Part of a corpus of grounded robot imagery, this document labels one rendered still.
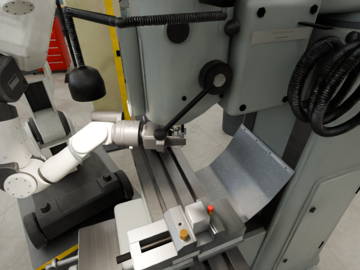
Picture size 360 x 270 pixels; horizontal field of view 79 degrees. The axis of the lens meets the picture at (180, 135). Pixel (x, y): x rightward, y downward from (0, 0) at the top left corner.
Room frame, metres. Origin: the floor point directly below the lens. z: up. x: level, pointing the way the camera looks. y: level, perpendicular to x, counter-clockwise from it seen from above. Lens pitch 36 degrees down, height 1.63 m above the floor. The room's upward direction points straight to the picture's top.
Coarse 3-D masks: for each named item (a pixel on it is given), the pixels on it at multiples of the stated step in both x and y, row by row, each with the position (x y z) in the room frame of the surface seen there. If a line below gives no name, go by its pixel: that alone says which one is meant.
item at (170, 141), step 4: (168, 136) 0.51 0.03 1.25; (168, 140) 0.50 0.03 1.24; (172, 140) 0.50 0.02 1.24; (176, 140) 0.50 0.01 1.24; (180, 140) 0.50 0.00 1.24; (184, 140) 0.50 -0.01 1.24; (168, 144) 0.50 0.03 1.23; (172, 144) 0.50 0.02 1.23; (176, 144) 0.50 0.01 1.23; (180, 144) 0.50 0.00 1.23; (184, 144) 0.50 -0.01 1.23
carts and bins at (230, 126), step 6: (228, 114) 2.24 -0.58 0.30; (222, 120) 2.38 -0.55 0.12; (228, 120) 2.24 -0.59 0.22; (234, 120) 2.19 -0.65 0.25; (240, 120) 2.16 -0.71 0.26; (222, 126) 2.36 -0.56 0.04; (228, 126) 2.24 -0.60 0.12; (234, 126) 2.19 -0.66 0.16; (228, 132) 2.23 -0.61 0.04; (234, 132) 2.19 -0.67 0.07
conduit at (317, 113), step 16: (352, 32) 0.44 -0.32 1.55; (320, 48) 0.42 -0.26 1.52; (336, 48) 0.47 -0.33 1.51; (352, 48) 0.39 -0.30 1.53; (304, 64) 0.42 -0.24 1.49; (336, 64) 0.38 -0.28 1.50; (352, 64) 0.35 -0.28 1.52; (304, 80) 0.40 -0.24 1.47; (320, 80) 0.38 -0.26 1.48; (336, 80) 0.34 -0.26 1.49; (352, 80) 0.46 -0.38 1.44; (288, 96) 0.44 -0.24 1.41; (320, 96) 0.35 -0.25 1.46; (336, 96) 0.46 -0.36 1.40; (352, 96) 0.43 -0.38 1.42; (304, 112) 0.41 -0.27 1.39; (320, 112) 0.34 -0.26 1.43; (336, 112) 0.42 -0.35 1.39; (320, 128) 0.36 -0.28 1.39; (336, 128) 0.38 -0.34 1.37; (352, 128) 0.38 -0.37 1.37
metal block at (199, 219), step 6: (192, 204) 0.40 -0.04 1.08; (198, 204) 0.40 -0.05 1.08; (186, 210) 0.38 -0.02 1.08; (192, 210) 0.38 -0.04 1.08; (198, 210) 0.38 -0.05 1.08; (204, 210) 0.38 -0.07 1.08; (186, 216) 0.38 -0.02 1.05; (192, 216) 0.36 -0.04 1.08; (198, 216) 0.36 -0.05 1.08; (204, 216) 0.36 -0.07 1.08; (192, 222) 0.34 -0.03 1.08; (198, 222) 0.34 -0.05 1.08; (204, 222) 0.35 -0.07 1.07; (192, 228) 0.34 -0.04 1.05; (198, 228) 0.34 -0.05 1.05; (204, 228) 0.35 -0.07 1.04
